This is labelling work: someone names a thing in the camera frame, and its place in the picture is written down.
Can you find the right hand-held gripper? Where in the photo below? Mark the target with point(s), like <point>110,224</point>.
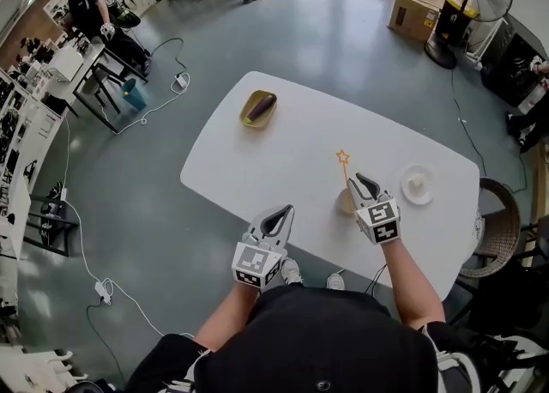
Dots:
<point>379,221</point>

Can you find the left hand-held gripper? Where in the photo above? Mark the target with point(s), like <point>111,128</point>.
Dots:
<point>256,260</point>

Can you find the beige cup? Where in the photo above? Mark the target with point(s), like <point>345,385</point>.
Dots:
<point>343,204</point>

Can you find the orange star stick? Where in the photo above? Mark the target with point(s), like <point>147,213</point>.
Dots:
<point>342,156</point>

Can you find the person's right forearm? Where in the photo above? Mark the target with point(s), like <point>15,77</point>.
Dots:
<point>414,288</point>

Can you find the person's left forearm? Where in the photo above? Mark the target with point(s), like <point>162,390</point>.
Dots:
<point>227,318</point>

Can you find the person's left white shoe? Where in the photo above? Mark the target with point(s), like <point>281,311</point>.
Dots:
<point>291,272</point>

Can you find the person's white shoe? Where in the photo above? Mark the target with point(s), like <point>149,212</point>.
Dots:
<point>291,272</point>
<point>336,282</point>

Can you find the white food cube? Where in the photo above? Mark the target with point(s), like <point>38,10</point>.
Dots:
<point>416,180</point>

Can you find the white round plate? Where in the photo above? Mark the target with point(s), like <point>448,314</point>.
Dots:
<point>422,191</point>

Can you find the person's right white shoe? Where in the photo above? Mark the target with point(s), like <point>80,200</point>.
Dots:
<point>336,282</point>

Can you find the yellow oval dish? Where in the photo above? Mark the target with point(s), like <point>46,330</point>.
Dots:
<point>251,122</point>

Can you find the purple eggplant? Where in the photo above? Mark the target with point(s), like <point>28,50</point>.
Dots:
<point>261,107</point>

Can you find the person's black clothing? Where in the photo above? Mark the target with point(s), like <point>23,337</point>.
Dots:
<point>309,340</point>

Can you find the wicker chair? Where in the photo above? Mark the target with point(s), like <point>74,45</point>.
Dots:
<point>497,232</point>

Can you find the white power strip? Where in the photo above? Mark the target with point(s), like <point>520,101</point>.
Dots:
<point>103,292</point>
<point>181,80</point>

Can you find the brown cardboard box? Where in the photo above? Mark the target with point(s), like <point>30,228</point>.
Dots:
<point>412,16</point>

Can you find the blue waste bin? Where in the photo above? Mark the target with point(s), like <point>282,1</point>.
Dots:
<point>135,97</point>

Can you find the black cabinet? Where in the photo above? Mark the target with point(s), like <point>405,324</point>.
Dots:
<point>512,69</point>

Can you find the black and yellow bin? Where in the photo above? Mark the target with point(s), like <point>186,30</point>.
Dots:
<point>456,18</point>

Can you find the black stool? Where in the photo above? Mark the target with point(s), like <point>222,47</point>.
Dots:
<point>51,221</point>

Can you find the white box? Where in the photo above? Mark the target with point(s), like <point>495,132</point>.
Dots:
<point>64,64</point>

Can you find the white storage shelf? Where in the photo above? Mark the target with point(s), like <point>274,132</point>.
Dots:
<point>21,134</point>

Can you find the black frame desk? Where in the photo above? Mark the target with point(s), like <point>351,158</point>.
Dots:
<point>92,67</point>

